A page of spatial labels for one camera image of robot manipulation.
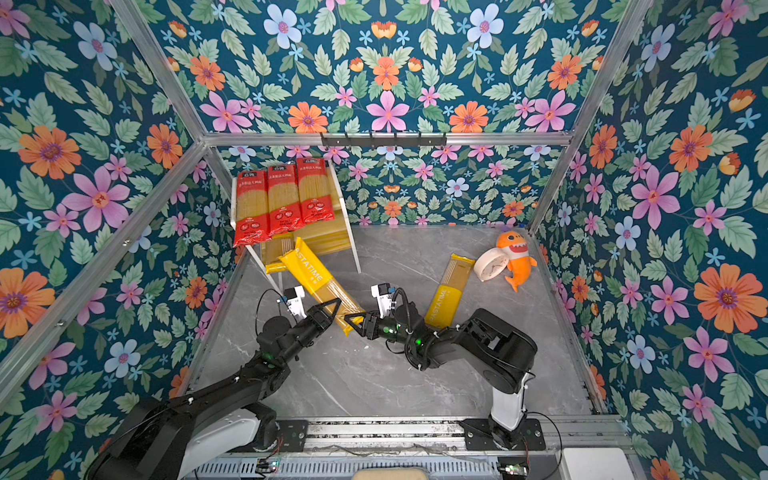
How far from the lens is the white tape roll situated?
0.98 metres

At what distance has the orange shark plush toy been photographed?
1.03 m

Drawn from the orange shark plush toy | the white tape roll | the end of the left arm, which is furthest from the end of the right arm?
the orange shark plush toy
